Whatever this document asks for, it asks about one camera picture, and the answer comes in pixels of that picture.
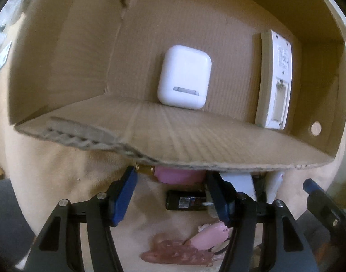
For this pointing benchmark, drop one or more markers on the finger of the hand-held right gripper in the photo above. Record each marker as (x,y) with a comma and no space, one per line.
(313,188)

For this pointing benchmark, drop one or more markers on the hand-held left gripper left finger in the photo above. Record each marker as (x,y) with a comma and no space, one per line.
(124,197)

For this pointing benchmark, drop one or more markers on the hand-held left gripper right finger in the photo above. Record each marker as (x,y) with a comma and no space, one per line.
(221,201)

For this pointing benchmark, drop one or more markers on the white rectangular adapter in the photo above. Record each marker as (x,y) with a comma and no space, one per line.
(240,184)

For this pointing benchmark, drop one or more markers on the opaque pink hair clip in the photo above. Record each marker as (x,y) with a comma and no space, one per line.
(209,235)

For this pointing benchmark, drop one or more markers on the black cylindrical device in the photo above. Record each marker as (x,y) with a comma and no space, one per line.
(175,199)

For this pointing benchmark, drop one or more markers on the translucent pink claw clip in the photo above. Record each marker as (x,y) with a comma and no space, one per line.
(173,253)

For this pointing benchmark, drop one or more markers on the brown cardboard box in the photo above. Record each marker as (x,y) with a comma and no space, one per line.
(90,48)

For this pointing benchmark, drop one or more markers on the pink tube with gold tip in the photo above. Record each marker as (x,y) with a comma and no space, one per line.
(175,175)

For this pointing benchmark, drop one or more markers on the grey cloth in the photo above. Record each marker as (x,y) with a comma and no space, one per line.
(8,218)

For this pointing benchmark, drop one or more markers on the white remote control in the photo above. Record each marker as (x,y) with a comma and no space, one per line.
(274,62)

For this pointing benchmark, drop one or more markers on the white earbuds case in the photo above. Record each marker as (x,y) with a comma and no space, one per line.
(184,73)

